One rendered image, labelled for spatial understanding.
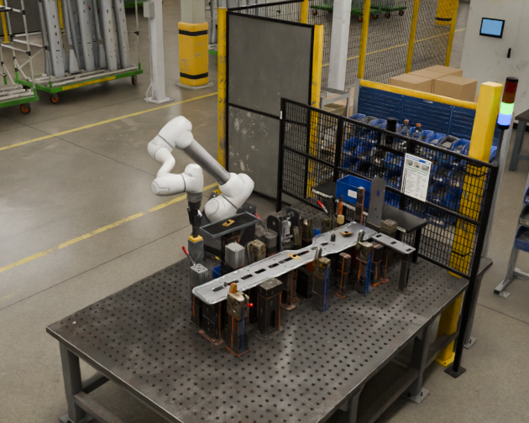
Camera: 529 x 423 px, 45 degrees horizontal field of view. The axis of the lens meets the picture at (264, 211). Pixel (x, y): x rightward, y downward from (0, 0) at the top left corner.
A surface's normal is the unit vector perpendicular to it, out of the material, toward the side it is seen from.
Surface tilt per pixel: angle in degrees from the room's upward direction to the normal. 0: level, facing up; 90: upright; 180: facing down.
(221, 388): 0
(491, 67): 90
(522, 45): 90
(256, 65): 90
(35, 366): 0
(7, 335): 0
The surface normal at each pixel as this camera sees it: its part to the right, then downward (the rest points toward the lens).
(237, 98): -0.66, 0.29
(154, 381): 0.03, -0.90
